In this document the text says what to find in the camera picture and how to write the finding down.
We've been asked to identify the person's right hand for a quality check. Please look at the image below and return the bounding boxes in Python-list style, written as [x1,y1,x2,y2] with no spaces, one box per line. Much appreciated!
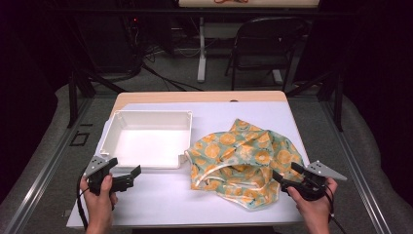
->
[286,177,339,224]

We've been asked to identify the dark equipment with red light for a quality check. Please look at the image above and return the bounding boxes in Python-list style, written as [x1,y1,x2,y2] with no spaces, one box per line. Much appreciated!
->
[73,13,144,75]

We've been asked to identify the white table mat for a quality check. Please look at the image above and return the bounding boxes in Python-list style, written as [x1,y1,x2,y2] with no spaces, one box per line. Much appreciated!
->
[65,100,310,229]

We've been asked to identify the person's left hand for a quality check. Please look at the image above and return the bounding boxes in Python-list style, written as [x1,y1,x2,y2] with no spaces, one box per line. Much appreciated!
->
[79,173,119,225]

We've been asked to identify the black folding chair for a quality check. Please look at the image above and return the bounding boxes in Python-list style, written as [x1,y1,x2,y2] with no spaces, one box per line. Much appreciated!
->
[225,17,310,93]

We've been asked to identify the orange-print green cloth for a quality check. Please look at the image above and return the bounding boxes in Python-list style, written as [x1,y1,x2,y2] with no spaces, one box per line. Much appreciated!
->
[183,118,306,212]

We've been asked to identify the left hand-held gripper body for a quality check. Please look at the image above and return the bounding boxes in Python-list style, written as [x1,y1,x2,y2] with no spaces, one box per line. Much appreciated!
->
[83,155,134,197]

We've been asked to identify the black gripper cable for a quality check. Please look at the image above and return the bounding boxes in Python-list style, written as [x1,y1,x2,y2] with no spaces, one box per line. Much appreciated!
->
[75,175,91,231]
[323,183,348,234]

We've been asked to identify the white plastic box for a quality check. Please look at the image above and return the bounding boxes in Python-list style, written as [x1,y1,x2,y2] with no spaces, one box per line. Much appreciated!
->
[99,109,194,170]

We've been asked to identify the white desk leg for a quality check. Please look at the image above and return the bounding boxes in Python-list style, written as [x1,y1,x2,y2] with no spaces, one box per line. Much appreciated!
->
[197,17,207,84]

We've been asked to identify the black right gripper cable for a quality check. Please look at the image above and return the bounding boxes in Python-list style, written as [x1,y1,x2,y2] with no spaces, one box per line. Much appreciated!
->
[323,183,348,234]

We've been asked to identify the black floor cables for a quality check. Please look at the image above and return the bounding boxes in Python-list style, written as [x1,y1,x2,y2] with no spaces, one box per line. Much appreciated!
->
[140,48,205,93]

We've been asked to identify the black metal frame stand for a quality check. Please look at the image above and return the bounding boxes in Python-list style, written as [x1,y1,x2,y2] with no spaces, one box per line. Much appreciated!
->
[284,69,345,133]
[65,69,129,129]

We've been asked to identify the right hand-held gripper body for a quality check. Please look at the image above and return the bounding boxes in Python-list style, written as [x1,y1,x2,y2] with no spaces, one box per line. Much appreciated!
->
[282,160,348,201]

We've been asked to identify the white desk foot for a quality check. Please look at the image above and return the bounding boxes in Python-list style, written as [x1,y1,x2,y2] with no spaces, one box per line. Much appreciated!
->
[272,68,284,86]

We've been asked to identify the aluminium floor rail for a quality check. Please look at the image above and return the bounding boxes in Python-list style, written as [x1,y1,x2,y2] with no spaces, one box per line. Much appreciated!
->
[2,97,95,234]
[319,99,393,234]

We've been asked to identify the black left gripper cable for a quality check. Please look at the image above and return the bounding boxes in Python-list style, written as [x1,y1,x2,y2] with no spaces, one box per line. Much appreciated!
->
[75,175,91,231]

